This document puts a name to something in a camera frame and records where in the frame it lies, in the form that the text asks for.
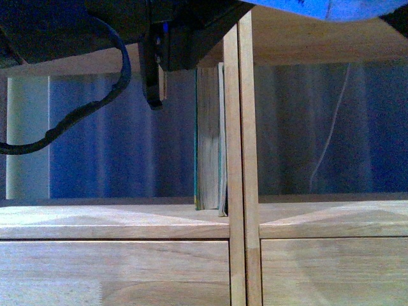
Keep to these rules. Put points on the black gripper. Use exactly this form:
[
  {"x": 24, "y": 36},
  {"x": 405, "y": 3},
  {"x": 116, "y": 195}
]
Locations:
[{"x": 174, "y": 34}]

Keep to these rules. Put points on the wooden drawer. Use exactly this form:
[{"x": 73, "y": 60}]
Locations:
[
  {"x": 334, "y": 271},
  {"x": 115, "y": 273}
]

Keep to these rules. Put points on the dark background curtain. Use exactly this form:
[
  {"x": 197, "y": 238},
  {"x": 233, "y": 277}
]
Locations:
[{"x": 329, "y": 128}]

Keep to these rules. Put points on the upper left wooden drawer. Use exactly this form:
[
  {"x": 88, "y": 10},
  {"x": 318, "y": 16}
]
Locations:
[{"x": 115, "y": 273}]

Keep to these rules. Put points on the upright teal cover book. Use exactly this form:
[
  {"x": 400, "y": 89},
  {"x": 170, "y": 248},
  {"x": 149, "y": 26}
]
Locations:
[{"x": 207, "y": 139}]

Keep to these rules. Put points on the blue cloth overhead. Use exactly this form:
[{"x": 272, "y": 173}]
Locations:
[{"x": 335, "y": 10}]

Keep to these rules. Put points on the upper right wooden drawer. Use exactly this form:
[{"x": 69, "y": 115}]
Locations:
[{"x": 334, "y": 271}]

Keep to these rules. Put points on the upright thin white book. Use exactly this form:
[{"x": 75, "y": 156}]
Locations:
[{"x": 223, "y": 204}]

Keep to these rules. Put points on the white background post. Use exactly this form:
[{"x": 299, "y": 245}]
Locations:
[{"x": 27, "y": 176}]

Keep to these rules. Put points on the right wooden shelf cabinet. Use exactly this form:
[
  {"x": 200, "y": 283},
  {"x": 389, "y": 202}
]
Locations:
[{"x": 299, "y": 217}]

